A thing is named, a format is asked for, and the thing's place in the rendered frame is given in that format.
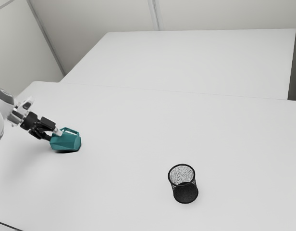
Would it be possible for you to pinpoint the teal faceted mug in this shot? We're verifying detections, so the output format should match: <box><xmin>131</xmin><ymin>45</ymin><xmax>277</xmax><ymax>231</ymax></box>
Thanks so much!
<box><xmin>49</xmin><ymin>127</ymin><xmax>82</xmax><ymax>152</ymax></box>

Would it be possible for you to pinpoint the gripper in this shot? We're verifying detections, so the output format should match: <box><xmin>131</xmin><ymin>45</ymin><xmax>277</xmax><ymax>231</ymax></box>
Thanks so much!
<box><xmin>20</xmin><ymin>112</ymin><xmax>63</xmax><ymax>142</ymax></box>

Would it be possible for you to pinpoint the black mesh pen holder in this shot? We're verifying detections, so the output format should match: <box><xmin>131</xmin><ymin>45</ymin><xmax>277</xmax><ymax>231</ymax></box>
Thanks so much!
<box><xmin>167</xmin><ymin>164</ymin><xmax>199</xmax><ymax>204</ymax></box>

